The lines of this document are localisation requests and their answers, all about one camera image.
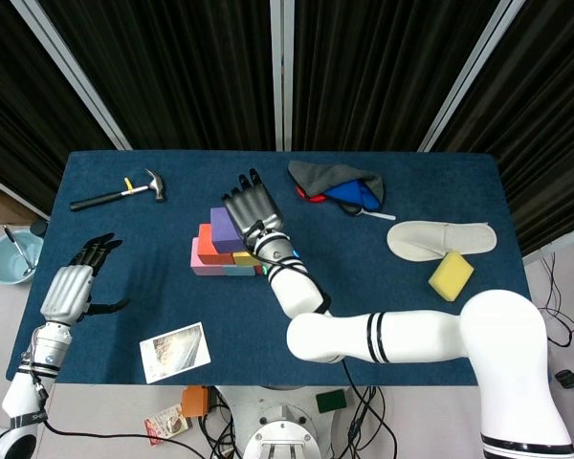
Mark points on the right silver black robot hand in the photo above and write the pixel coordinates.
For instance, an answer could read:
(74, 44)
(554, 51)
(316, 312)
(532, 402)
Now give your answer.
(253, 208)

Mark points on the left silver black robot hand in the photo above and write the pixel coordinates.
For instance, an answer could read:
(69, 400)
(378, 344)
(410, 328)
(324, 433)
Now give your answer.
(67, 291)

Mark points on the purple foam cube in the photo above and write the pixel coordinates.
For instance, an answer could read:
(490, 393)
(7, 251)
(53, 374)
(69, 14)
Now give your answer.
(225, 229)

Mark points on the yellow foam cube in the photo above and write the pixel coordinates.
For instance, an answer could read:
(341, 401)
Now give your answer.
(244, 259)

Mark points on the orange foam cube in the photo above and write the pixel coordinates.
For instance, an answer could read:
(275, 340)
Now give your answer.
(208, 248)

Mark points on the red foam cube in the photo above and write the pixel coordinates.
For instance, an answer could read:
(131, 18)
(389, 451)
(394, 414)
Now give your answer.
(258, 270)

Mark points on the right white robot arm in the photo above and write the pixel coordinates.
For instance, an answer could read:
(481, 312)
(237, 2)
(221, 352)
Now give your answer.
(411, 337)

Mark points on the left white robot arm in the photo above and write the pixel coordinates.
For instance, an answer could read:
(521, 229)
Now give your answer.
(24, 392)

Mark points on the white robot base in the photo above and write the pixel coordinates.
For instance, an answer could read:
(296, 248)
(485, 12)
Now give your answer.
(277, 430)

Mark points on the red disc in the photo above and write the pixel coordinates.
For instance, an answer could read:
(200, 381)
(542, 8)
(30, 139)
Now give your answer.
(311, 197)

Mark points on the light blue foam cube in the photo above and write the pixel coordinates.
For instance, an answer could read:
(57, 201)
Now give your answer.
(239, 271)

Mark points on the light blue plastic bowl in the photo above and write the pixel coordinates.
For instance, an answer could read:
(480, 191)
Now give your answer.
(5, 265)

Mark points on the black round knob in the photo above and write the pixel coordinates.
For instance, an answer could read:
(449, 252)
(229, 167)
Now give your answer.
(39, 228)

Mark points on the grey cloth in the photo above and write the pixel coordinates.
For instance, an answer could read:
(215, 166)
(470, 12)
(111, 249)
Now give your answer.
(315, 174)

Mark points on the pink foam cube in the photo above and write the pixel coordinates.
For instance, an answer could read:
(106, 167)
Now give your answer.
(201, 268)

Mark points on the blue black-rimmed pad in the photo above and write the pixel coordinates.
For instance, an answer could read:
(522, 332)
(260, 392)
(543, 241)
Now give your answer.
(351, 191)

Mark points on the blue fabric table cover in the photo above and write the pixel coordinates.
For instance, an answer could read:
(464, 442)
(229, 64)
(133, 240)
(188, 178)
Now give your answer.
(244, 311)

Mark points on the printed photo card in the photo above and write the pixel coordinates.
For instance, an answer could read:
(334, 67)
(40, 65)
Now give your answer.
(174, 354)

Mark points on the white plastic stick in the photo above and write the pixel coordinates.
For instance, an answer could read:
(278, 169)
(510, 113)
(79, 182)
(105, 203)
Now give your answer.
(380, 216)

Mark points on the black pleated curtain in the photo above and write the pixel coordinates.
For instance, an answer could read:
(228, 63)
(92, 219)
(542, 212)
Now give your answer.
(19, 119)
(373, 72)
(545, 119)
(172, 72)

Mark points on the red printed snack packet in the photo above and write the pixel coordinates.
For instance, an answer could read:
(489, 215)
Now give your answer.
(165, 425)

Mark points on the orange box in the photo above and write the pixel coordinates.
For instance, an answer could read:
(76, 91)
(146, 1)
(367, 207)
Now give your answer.
(195, 401)

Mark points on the white slipper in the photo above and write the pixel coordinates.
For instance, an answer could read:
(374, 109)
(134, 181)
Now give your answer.
(421, 241)

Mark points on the dark green box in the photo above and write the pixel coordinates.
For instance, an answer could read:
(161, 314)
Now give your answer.
(331, 400)

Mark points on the yellow green sponge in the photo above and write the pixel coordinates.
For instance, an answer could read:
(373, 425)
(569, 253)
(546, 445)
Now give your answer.
(452, 275)

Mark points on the small black floor device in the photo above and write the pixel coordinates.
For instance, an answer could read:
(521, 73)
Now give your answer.
(567, 378)

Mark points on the white partition frame rail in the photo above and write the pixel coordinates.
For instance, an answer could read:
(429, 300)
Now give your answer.
(555, 246)
(14, 193)

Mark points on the white partition frame post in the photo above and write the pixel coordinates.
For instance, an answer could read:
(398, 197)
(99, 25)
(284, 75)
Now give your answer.
(72, 72)
(281, 72)
(464, 76)

